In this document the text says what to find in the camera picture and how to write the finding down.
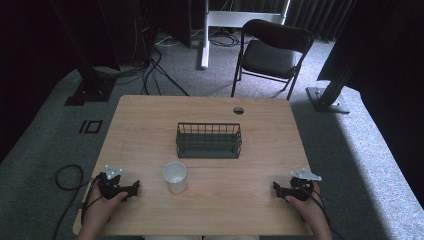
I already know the person's left hand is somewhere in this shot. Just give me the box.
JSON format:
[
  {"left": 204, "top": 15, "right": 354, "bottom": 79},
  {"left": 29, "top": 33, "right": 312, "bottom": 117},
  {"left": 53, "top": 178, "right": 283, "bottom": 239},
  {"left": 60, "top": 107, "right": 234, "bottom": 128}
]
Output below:
[{"left": 81, "top": 179, "right": 129, "bottom": 232}]

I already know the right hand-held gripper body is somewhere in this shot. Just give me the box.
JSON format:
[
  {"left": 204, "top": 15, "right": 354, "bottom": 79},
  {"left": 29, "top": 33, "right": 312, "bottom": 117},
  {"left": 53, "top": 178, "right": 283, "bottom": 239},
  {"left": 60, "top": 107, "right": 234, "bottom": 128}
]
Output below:
[{"left": 282, "top": 167, "right": 323, "bottom": 202}]

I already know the black folding chair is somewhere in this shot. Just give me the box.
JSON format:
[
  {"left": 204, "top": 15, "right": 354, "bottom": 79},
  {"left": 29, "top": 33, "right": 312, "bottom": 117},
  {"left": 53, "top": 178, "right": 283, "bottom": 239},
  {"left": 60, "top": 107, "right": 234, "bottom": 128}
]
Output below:
[{"left": 230, "top": 18, "right": 315, "bottom": 102}]

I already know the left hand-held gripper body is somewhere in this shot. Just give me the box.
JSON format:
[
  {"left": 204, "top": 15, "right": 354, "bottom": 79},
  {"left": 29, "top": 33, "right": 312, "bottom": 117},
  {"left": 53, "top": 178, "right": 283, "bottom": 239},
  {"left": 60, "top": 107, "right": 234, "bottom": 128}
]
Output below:
[{"left": 97, "top": 164, "right": 135, "bottom": 201}]

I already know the black metal stand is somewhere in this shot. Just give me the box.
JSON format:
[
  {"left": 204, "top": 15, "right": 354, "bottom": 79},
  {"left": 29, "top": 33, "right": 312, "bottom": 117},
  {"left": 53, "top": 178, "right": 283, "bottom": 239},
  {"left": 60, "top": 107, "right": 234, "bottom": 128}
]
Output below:
[
  {"left": 49, "top": 0, "right": 118, "bottom": 107},
  {"left": 305, "top": 64, "right": 354, "bottom": 115}
]

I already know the bundle of floor cables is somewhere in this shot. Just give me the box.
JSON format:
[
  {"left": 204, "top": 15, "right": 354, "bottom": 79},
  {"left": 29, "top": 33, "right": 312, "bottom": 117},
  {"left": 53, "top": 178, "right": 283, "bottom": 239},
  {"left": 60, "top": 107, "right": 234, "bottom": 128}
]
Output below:
[{"left": 93, "top": 0, "right": 191, "bottom": 98}]

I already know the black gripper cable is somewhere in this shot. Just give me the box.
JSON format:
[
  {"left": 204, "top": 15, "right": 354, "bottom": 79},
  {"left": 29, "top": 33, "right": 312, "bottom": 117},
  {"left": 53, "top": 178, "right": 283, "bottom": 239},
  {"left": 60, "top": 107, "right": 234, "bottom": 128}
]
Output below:
[
  {"left": 298, "top": 179, "right": 346, "bottom": 240},
  {"left": 52, "top": 163, "right": 101, "bottom": 240}
]

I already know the black wire basket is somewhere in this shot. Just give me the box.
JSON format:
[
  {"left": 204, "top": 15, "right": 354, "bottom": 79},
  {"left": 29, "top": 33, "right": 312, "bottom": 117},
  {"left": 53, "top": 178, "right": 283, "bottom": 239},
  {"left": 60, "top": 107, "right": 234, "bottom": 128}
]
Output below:
[{"left": 175, "top": 121, "right": 244, "bottom": 160}]

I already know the white desk frame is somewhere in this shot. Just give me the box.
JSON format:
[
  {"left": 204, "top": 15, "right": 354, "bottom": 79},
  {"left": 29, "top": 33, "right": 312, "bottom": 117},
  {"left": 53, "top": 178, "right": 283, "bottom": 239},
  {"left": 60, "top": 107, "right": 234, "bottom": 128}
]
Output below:
[{"left": 199, "top": 0, "right": 292, "bottom": 71}]

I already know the person's right hand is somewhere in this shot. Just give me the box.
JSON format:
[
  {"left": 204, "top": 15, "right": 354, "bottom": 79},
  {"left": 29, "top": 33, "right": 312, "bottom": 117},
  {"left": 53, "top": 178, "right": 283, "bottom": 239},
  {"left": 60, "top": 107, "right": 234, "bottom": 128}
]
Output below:
[{"left": 284, "top": 181, "right": 327, "bottom": 232}]

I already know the white cup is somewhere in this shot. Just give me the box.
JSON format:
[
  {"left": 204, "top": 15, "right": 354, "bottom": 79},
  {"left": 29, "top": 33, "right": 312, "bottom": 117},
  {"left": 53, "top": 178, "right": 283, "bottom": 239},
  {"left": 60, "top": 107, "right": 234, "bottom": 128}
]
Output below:
[{"left": 162, "top": 161, "right": 188, "bottom": 195}]

